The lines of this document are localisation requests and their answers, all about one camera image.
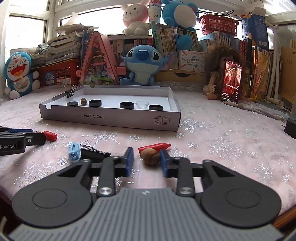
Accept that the long red crayon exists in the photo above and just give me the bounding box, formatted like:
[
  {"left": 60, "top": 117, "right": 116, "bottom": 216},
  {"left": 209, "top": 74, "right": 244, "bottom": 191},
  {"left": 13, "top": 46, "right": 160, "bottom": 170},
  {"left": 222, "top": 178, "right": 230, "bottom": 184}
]
[{"left": 138, "top": 143, "right": 171, "bottom": 155}]

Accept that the brown walnut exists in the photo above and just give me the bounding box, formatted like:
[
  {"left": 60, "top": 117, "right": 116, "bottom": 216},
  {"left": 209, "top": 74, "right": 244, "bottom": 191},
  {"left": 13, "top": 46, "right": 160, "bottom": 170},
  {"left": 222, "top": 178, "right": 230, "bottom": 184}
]
[
  {"left": 140, "top": 148, "right": 159, "bottom": 166},
  {"left": 80, "top": 98, "right": 87, "bottom": 106}
]

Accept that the short red crayon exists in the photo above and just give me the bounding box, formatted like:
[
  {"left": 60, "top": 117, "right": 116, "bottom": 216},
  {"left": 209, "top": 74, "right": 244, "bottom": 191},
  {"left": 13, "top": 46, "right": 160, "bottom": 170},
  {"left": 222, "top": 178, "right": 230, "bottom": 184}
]
[{"left": 43, "top": 131, "right": 58, "bottom": 142}]

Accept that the black binder clip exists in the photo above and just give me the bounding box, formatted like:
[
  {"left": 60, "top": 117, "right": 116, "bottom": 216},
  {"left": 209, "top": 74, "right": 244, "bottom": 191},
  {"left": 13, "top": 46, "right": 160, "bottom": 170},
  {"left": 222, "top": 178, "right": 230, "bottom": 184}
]
[
  {"left": 80, "top": 144, "right": 111, "bottom": 163},
  {"left": 64, "top": 84, "right": 76, "bottom": 98}
]

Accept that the light blue hair clip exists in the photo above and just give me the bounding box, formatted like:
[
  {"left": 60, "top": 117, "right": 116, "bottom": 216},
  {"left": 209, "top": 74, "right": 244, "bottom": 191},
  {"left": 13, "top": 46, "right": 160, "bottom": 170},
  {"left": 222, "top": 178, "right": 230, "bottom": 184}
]
[{"left": 68, "top": 142, "right": 81, "bottom": 163}]

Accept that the small black lid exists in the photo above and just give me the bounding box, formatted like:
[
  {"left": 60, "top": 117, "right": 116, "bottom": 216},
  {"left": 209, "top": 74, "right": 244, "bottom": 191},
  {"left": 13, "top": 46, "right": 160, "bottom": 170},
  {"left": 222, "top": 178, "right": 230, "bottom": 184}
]
[{"left": 149, "top": 104, "right": 163, "bottom": 111}]

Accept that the large black round lid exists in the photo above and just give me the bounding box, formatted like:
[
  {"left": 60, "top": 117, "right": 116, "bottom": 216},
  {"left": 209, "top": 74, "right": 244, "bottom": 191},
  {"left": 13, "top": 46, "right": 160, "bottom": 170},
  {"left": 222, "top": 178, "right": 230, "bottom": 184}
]
[{"left": 66, "top": 101, "right": 79, "bottom": 106}]

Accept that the white cardboard box tray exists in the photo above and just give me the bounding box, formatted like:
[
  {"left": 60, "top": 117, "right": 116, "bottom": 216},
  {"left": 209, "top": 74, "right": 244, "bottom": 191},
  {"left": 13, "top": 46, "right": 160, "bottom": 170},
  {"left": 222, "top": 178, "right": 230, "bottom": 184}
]
[{"left": 39, "top": 85, "right": 181, "bottom": 132}]

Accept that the black binder clip on box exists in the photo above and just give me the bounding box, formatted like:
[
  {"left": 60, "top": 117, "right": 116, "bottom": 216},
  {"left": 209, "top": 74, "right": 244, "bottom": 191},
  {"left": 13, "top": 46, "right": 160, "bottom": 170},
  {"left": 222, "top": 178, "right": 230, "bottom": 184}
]
[{"left": 64, "top": 84, "right": 76, "bottom": 98}]

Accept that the Doraemon plush toy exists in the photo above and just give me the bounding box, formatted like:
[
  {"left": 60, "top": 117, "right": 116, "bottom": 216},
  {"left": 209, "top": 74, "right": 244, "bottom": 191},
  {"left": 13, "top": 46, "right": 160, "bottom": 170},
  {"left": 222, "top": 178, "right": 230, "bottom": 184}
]
[{"left": 4, "top": 52, "right": 41, "bottom": 99}]

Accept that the red plastic crate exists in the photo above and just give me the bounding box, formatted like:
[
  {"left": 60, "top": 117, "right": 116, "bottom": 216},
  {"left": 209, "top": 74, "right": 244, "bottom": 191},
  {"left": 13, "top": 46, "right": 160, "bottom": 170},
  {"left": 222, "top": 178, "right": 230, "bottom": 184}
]
[{"left": 31, "top": 59, "right": 79, "bottom": 87}]

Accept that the wooden drawer organiser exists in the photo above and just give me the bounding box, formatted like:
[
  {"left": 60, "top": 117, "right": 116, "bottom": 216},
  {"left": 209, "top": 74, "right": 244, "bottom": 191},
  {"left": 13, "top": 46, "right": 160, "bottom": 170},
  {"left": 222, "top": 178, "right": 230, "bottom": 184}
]
[{"left": 155, "top": 69, "right": 207, "bottom": 84}]

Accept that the pink triangular dollhouse toy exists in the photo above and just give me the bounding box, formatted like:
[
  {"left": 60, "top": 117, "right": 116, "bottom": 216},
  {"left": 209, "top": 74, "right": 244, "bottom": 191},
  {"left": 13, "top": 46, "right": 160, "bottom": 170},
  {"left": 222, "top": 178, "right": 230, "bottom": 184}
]
[{"left": 76, "top": 31, "right": 126, "bottom": 87}]

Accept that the blue Stitch plush toy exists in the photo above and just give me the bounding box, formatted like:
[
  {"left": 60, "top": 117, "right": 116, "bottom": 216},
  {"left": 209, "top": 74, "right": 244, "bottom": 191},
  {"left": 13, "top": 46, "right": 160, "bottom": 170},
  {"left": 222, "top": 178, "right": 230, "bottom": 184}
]
[{"left": 119, "top": 45, "right": 174, "bottom": 86}]

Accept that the smartphone with lit screen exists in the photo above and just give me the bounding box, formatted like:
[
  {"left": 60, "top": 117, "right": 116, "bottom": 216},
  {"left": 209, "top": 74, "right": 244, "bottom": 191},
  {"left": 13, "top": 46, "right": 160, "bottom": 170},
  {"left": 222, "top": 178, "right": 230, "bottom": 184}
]
[{"left": 221, "top": 60, "right": 242, "bottom": 103}]

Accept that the stack of grey books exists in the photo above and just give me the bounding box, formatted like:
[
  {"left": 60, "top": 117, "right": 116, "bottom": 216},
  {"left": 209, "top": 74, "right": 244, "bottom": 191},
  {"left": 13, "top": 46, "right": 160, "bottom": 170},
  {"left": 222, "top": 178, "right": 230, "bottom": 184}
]
[{"left": 31, "top": 24, "right": 96, "bottom": 68}]

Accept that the white colourful stationery box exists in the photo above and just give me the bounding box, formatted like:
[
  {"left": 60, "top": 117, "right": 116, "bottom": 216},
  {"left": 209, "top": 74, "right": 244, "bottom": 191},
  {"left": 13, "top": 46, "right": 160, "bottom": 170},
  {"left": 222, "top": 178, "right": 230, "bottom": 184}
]
[{"left": 178, "top": 50, "right": 205, "bottom": 72}]

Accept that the brown haired doll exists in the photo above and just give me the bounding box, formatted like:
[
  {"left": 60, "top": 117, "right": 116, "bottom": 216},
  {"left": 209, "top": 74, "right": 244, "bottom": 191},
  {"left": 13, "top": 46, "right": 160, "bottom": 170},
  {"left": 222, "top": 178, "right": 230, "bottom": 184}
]
[{"left": 203, "top": 45, "right": 242, "bottom": 100}]

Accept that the white pipe rack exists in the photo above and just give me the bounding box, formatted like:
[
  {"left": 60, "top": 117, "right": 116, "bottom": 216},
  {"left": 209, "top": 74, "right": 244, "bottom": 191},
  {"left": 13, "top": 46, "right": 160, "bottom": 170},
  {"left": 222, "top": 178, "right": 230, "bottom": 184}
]
[{"left": 263, "top": 20, "right": 283, "bottom": 108}]

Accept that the black power adapter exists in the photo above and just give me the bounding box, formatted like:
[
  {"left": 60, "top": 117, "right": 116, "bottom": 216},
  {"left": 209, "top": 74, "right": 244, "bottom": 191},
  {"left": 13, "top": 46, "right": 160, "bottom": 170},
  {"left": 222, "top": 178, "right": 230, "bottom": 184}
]
[{"left": 284, "top": 118, "right": 296, "bottom": 139}]

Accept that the red plastic basket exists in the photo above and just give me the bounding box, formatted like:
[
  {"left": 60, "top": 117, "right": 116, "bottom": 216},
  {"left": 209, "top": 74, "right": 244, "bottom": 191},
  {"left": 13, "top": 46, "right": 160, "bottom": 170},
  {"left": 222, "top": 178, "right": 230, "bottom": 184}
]
[{"left": 199, "top": 14, "right": 239, "bottom": 36}]

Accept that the pink white rabbit plush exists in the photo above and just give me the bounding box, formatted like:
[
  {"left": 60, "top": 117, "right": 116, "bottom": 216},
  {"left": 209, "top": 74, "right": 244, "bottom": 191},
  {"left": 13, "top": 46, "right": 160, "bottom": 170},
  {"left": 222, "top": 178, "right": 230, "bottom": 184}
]
[{"left": 121, "top": 0, "right": 151, "bottom": 36}]

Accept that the blue white round plush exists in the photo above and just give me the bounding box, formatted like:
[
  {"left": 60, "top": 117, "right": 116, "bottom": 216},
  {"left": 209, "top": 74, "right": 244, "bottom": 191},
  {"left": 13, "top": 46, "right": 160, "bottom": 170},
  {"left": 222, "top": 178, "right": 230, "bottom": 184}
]
[{"left": 162, "top": 1, "right": 199, "bottom": 50}]

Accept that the white charging cable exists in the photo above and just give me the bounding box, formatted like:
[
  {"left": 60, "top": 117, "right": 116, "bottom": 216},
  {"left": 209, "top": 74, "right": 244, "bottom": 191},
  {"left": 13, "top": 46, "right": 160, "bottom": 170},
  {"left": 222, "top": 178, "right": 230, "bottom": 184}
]
[{"left": 223, "top": 99, "right": 287, "bottom": 121}]

